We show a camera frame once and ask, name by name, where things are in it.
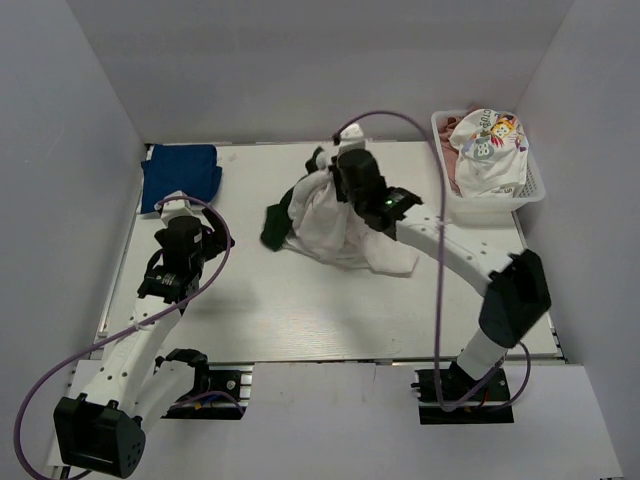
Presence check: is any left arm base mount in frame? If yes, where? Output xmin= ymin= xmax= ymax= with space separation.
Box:
xmin=162 ymin=364 xmax=252 ymax=421

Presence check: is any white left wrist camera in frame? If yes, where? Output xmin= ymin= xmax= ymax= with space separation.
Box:
xmin=156 ymin=190 xmax=197 ymax=227

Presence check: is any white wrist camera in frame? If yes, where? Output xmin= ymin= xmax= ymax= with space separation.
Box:
xmin=333 ymin=123 xmax=366 ymax=156
xmin=156 ymin=190 xmax=197 ymax=227

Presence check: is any cream white t shirt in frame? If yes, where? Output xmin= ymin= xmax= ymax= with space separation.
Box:
xmin=285 ymin=169 xmax=359 ymax=267

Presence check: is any white printed graphic t shirt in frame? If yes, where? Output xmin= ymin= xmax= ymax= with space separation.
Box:
xmin=449 ymin=108 xmax=529 ymax=198

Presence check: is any folded blue t shirt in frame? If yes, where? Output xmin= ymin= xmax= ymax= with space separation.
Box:
xmin=140 ymin=144 xmax=223 ymax=214

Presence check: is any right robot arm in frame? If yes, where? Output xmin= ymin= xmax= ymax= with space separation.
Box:
xmin=331 ymin=148 xmax=551 ymax=399

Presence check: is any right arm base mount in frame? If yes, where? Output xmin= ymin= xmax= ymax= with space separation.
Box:
xmin=411 ymin=367 xmax=515 ymax=426

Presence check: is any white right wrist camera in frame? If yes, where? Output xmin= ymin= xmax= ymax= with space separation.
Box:
xmin=333 ymin=123 xmax=366 ymax=156

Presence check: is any pink garment in basket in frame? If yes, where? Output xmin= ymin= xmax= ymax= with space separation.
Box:
xmin=437 ymin=116 xmax=463 ymax=195

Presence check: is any dark green t shirt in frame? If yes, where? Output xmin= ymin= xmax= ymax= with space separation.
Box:
xmin=260 ymin=146 xmax=325 ymax=252

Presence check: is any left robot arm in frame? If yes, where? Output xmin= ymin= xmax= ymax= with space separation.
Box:
xmin=53 ymin=212 xmax=234 ymax=479

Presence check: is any white plastic laundry basket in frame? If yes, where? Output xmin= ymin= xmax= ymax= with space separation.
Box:
xmin=431 ymin=109 xmax=546 ymax=215

